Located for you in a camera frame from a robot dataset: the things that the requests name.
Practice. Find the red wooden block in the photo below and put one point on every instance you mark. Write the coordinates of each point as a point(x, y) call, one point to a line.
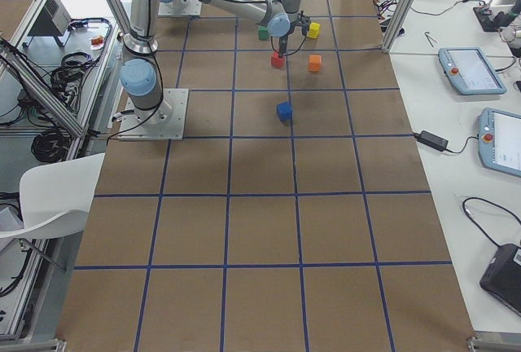
point(277, 60)

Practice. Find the yellow wooden block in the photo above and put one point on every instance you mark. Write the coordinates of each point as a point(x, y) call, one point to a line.
point(314, 30)

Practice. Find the blue wooden block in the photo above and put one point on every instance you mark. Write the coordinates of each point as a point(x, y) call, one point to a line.
point(284, 111)

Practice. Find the orange wooden block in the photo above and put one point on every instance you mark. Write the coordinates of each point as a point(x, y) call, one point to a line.
point(314, 63)

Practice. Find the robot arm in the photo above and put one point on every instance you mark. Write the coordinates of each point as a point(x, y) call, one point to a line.
point(140, 73)

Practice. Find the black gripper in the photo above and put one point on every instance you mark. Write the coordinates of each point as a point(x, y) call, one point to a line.
point(283, 41)

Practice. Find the green wooden block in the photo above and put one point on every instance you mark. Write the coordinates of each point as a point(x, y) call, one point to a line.
point(262, 33)

